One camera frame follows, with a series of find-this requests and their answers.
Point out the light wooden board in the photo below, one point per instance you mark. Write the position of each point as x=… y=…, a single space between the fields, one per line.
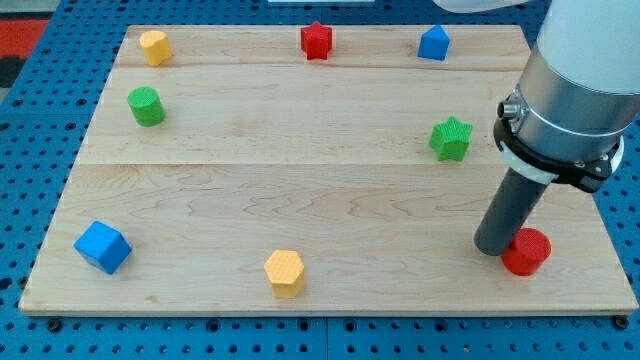
x=262 y=149

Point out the red star block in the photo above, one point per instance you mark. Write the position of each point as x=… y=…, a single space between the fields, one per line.
x=316 y=40

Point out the blue pentagon block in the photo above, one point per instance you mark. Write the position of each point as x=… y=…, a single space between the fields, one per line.
x=434 y=44

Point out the green cylinder block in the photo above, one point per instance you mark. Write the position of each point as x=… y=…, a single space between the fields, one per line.
x=146 y=107

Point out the yellow hexagon block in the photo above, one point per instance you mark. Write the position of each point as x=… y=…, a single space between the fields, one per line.
x=285 y=271

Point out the red cylinder block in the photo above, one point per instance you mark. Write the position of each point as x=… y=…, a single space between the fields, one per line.
x=528 y=250

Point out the blue cube block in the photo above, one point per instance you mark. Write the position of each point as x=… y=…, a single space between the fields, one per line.
x=103 y=247

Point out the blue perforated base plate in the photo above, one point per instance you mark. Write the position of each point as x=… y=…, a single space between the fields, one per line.
x=44 y=116

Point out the green star block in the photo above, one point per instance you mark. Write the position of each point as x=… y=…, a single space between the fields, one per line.
x=450 y=139

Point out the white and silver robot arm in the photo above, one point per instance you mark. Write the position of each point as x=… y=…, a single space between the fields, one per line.
x=579 y=91

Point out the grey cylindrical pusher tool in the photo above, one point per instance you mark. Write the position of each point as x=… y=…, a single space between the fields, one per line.
x=513 y=202

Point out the yellow heart block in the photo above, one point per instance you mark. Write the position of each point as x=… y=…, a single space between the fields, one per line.
x=155 y=46

